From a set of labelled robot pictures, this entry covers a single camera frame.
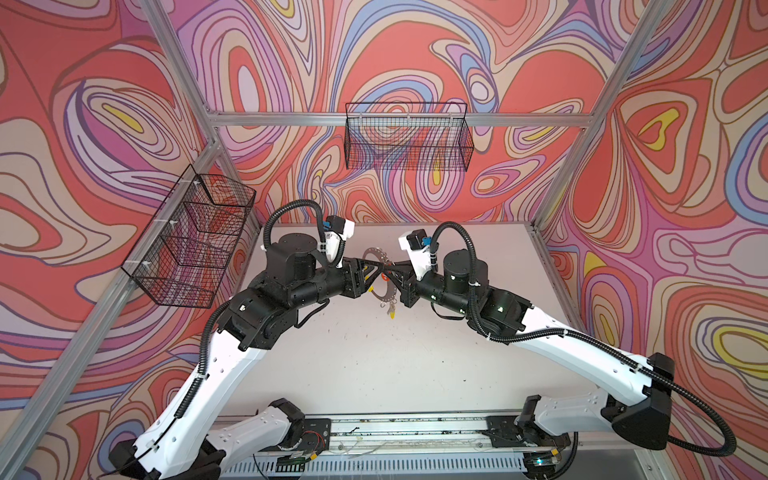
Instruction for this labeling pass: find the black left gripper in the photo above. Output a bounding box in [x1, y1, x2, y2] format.
[288, 256, 387, 313]

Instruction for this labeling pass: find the grey keyring with yellow grip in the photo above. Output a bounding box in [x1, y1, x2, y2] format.
[363, 247, 397, 304]

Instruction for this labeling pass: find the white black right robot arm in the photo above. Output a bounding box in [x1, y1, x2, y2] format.
[383, 250, 674, 450]

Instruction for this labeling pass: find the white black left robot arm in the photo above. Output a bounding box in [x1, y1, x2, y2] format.
[109, 232, 382, 479]

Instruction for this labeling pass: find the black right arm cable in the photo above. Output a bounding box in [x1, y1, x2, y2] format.
[429, 221, 738, 480]

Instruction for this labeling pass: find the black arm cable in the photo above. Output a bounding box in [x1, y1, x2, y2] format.
[262, 199, 329, 253]
[429, 221, 738, 480]

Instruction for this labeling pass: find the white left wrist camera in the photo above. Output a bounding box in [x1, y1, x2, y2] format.
[323, 215, 355, 268]

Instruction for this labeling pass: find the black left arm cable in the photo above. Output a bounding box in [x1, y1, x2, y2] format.
[262, 199, 329, 253]

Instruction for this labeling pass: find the black wire basket back wall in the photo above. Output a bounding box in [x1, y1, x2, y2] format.
[344, 101, 475, 172]

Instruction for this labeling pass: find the black wire basket wall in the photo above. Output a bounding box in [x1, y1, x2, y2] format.
[344, 101, 475, 172]
[121, 172, 255, 309]

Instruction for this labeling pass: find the black wire basket left wall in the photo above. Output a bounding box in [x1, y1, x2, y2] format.
[121, 172, 255, 309]

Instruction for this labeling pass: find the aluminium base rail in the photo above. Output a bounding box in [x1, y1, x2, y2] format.
[210, 412, 662, 479]

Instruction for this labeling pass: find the aluminium frame extrusion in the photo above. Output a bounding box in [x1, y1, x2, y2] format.
[1, 1, 657, 479]

